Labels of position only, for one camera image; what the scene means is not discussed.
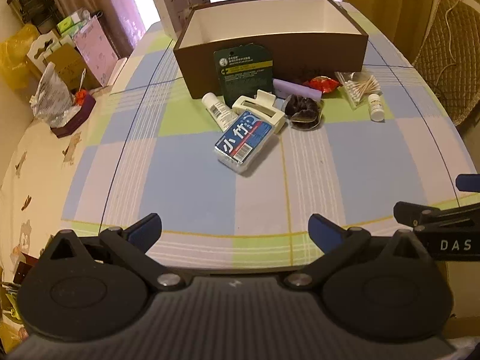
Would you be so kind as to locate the brown gift bag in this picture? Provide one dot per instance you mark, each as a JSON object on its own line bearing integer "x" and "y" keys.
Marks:
{"x": 67, "y": 65}

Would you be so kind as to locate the cartoon print bed sheet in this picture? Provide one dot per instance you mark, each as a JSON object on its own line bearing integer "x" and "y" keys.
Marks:
{"x": 37, "y": 180}

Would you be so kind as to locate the green white packet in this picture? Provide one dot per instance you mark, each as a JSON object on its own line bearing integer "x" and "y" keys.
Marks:
{"x": 71, "y": 22}

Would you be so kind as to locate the dark green card package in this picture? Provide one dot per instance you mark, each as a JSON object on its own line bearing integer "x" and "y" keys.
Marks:
{"x": 243, "y": 80}

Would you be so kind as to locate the clear plastic bag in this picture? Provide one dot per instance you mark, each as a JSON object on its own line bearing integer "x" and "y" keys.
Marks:
{"x": 52, "y": 97}

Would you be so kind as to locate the brown cardboard box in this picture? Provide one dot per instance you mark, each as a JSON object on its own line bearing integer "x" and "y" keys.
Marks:
{"x": 195, "y": 67}

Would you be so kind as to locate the blue floss pick box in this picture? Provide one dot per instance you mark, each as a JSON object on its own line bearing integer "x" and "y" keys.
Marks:
{"x": 243, "y": 142}

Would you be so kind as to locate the dark hair scrunchie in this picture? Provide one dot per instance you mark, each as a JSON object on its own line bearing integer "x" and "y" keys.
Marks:
{"x": 300, "y": 107}

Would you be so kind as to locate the yellow plastic bag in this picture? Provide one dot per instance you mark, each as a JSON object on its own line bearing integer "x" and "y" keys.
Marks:
{"x": 15, "y": 56}

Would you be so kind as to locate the pink paper bag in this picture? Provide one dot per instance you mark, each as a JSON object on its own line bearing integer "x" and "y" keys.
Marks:
{"x": 97, "y": 48}

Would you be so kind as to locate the pink curtain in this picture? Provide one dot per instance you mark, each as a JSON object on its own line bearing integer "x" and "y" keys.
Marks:
{"x": 123, "y": 0}

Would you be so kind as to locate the red candy packet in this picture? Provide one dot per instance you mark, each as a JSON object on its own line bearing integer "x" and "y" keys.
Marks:
{"x": 322, "y": 84}

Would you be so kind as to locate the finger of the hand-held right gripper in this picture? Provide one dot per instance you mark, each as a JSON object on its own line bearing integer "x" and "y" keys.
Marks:
{"x": 412, "y": 213}
{"x": 468, "y": 182}

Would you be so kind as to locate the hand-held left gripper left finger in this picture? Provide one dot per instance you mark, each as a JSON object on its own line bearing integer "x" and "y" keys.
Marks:
{"x": 146, "y": 229}

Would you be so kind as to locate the maroon box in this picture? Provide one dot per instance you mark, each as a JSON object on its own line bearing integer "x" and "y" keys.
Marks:
{"x": 77, "y": 120}

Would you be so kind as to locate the white tube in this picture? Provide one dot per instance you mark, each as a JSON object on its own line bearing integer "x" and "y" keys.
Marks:
{"x": 219, "y": 114}

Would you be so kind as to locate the white humidifier carton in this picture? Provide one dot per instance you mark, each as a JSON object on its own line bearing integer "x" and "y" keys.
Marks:
{"x": 168, "y": 3}

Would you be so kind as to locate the cream hair clip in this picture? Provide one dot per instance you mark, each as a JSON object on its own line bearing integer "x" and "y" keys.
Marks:
{"x": 279, "y": 120}

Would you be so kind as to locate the purple tube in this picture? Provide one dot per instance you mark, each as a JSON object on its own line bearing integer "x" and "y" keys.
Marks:
{"x": 294, "y": 88}

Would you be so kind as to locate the white paper bag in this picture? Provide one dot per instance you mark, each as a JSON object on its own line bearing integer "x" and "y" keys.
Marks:
{"x": 41, "y": 50}

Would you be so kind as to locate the cotton swab bag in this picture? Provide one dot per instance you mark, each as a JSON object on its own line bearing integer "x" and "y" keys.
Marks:
{"x": 356, "y": 90}

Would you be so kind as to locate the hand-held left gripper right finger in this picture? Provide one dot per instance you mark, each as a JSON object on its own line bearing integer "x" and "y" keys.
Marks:
{"x": 324, "y": 232}

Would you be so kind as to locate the wicker chair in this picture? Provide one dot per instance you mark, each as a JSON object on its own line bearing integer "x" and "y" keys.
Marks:
{"x": 450, "y": 45}

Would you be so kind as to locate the small white bottle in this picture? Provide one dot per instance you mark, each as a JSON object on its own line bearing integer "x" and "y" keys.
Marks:
{"x": 376, "y": 108}

